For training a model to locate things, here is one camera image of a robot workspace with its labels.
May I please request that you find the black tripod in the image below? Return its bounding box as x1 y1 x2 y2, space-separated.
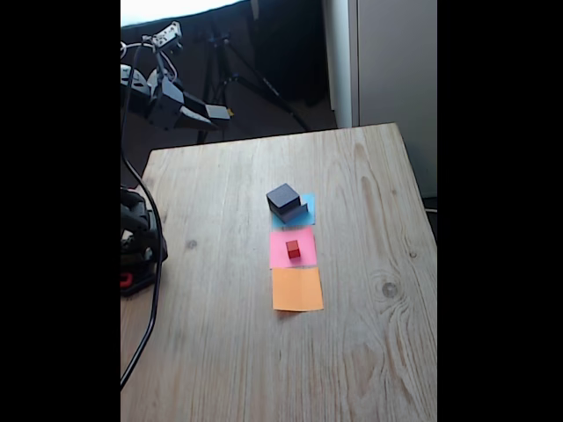
196 30 312 144

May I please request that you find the black cable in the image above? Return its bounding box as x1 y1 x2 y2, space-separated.
121 39 169 392

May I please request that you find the blue paper sheet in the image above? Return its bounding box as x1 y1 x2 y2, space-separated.
271 192 317 229

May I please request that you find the pink paper sheet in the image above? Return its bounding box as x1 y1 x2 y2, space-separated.
268 226 318 270

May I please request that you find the white cabinet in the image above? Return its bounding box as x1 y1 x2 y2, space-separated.
323 0 438 199

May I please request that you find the small black foam block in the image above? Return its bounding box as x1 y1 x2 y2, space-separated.
205 104 230 128

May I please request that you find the large grey foam block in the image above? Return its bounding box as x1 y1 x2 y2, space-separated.
271 202 310 224

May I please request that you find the orange paper sheet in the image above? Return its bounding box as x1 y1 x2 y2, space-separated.
272 266 325 313

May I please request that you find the red and black table clamp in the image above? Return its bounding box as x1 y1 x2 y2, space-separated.
121 266 158 298

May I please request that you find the medium dark foam block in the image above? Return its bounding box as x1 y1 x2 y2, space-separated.
266 183 303 212

